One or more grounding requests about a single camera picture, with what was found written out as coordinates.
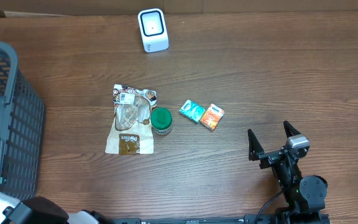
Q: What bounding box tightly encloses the grey plastic mesh basket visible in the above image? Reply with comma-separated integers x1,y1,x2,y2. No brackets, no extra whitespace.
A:
0,42,45,200

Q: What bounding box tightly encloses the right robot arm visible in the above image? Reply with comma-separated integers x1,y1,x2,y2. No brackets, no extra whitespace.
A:
244,121,330,224

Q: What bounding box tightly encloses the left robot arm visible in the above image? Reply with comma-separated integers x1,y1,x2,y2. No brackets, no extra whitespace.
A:
0,192,112,224

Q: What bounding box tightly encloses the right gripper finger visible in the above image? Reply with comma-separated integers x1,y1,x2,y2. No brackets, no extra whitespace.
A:
247,129,264,161
283,120,301,138

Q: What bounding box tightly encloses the white barcode scanner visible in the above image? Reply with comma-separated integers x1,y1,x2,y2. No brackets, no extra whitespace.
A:
137,8,169,53

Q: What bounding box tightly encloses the right black cable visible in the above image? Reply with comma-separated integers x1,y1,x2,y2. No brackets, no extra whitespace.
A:
254,189,284,224

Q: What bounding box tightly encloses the beige snack bag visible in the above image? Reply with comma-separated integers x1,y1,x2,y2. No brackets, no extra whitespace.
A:
105,84,157,155

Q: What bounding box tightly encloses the green lid jar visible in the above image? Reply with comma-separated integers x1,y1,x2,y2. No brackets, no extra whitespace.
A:
150,108,173,135

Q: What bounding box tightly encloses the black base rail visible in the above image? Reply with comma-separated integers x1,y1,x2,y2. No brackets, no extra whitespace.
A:
110,215,256,224

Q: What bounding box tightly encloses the teal tissue pack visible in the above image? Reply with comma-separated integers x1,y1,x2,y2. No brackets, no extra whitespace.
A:
179,100,206,124

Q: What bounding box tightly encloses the cardboard box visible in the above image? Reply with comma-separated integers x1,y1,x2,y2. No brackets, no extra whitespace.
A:
0,0,358,17

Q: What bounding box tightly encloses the orange tissue pack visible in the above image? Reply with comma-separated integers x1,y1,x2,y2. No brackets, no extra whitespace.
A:
200,103,225,131

